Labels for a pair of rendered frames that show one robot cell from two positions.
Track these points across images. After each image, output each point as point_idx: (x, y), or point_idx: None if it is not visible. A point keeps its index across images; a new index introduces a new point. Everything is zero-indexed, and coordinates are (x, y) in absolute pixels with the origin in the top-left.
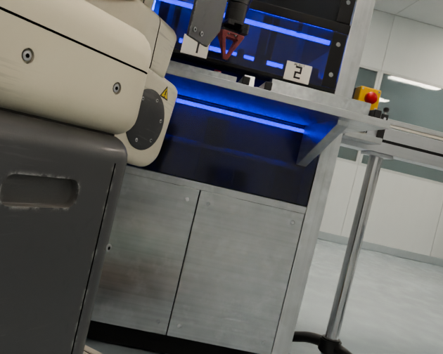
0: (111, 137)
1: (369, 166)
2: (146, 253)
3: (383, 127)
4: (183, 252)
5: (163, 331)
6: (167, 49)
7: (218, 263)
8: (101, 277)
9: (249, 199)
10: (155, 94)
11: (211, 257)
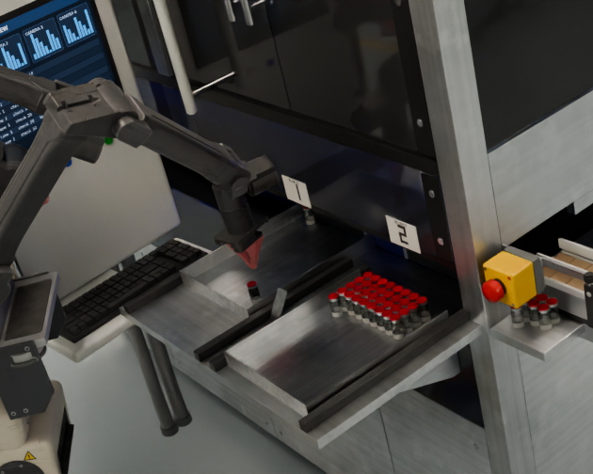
0: None
1: None
2: (357, 433)
3: (313, 445)
4: (386, 443)
5: None
6: (6, 431)
7: (421, 468)
8: (334, 445)
9: (421, 400)
10: (14, 464)
11: (412, 459)
